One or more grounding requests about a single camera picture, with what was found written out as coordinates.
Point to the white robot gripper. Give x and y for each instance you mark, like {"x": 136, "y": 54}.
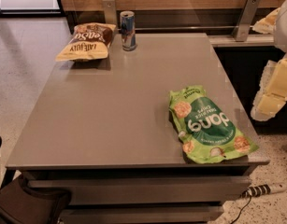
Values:
{"x": 284, "y": 27}

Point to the green rice chip bag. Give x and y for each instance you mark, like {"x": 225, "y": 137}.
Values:
{"x": 206, "y": 133}

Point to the blue silver redbull can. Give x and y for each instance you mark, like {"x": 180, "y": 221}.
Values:
{"x": 128, "y": 32}

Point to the yellow brown chip bag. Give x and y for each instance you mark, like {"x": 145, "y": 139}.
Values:
{"x": 90, "y": 41}

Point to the white power strip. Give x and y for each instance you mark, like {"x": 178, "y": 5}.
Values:
{"x": 265, "y": 189}

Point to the upper grey drawer front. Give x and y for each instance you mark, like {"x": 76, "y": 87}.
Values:
{"x": 150, "y": 190}

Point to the grey drawer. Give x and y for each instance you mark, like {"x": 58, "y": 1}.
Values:
{"x": 143, "y": 215}
{"x": 150, "y": 190}

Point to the lower grey drawer front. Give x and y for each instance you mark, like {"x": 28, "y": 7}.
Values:
{"x": 143, "y": 215}

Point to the dark brown chair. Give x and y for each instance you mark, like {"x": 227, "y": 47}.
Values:
{"x": 20, "y": 204}

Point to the right metal wall bracket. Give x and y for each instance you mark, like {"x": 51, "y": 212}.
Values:
{"x": 241, "y": 31}

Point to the metal wall bracket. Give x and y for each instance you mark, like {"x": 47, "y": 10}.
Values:
{"x": 110, "y": 11}
{"x": 241, "y": 31}

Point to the horizontal metal rail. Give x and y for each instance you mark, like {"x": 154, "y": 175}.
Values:
{"x": 189, "y": 29}

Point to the left metal wall bracket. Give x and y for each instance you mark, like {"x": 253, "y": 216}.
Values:
{"x": 110, "y": 11}

